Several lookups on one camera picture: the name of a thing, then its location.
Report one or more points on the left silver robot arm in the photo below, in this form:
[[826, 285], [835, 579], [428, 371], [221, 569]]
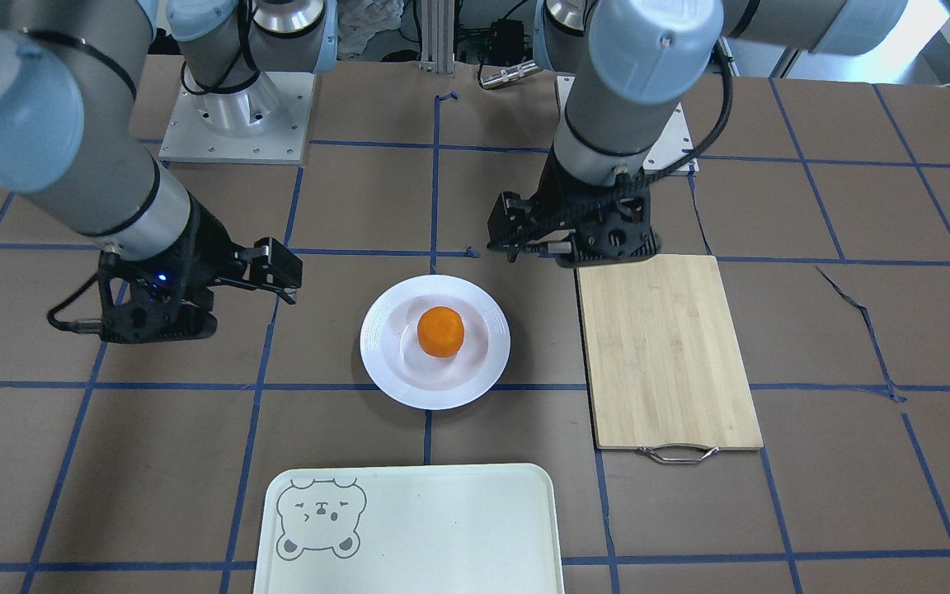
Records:
[[636, 61]]

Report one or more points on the cream tray with bear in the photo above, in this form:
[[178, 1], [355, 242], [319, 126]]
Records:
[[468, 528]]

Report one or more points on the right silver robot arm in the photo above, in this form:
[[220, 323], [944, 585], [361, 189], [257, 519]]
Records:
[[68, 84]]

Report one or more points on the white round plate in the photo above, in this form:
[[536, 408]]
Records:
[[393, 358]]

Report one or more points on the orange fruit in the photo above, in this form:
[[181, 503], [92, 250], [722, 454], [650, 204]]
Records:
[[441, 332]]

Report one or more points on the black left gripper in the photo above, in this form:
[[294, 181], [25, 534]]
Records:
[[552, 196]]

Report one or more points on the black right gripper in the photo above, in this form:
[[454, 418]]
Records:
[[204, 241]]

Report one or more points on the aluminium frame post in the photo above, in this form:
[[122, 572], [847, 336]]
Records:
[[437, 36]]

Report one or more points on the wooden cutting board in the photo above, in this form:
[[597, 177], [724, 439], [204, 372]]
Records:
[[664, 368]]

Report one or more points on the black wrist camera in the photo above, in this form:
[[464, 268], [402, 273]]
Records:
[[508, 217]]

